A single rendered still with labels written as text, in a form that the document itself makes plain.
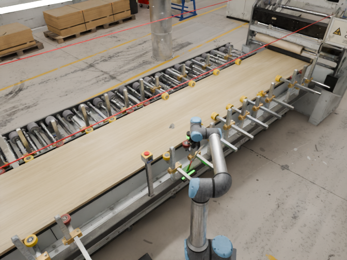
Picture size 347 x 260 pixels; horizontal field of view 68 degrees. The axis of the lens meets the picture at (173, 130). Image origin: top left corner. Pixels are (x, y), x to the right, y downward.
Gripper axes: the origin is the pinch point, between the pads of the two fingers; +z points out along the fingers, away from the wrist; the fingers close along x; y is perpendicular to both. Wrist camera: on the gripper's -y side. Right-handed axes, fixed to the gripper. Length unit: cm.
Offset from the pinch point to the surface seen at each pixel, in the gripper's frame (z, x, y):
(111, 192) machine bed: 24, -28, 75
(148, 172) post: -1.7, -6.0, 47.9
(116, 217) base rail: 31, -8, 83
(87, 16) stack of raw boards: 55, -612, -183
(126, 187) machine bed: 28, -28, 61
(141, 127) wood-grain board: 11, -71, 11
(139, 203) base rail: 31, -7, 61
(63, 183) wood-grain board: 11, -53, 105
